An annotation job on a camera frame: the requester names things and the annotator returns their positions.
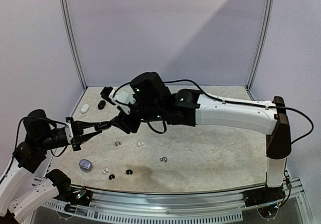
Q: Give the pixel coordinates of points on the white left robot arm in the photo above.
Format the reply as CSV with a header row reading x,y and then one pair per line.
x,y
43,135

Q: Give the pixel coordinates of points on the silver blue charging case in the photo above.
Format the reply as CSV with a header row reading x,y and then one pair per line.
x,y
85,165

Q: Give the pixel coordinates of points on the silver earbud right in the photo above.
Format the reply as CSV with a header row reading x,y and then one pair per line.
x,y
164,159

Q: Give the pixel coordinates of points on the black ring earbud right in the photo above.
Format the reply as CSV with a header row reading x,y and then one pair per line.
x,y
129,172

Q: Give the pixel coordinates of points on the white perforated cable tray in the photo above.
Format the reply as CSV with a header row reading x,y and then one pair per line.
x,y
126,215

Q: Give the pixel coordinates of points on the aluminium left corner post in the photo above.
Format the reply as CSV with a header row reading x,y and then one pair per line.
x,y
72,43

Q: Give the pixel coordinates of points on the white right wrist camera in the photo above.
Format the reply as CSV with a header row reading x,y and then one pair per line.
x,y
121,99

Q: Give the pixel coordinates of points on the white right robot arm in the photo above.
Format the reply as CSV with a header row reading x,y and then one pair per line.
x,y
152,101

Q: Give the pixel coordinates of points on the glossy black earbud charging case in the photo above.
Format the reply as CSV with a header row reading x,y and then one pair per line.
x,y
102,126

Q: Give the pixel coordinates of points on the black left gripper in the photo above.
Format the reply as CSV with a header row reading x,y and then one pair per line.
x,y
77,139

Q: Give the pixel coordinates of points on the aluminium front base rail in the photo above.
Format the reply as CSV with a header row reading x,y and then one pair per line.
x,y
295,210

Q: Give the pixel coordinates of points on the small black case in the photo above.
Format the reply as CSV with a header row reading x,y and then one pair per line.
x,y
101,105

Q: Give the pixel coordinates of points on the aluminium right corner post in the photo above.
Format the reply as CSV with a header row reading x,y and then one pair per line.
x,y
262,37

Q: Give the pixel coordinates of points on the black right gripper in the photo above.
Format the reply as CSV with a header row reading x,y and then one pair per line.
x,y
126,121

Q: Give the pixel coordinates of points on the white earbud lower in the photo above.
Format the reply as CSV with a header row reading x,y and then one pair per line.
x,y
105,171

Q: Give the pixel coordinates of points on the white oval charging case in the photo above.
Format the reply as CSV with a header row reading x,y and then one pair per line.
x,y
84,109

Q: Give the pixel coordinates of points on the aluminium corner post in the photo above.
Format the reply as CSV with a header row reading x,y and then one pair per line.
x,y
72,43
262,37

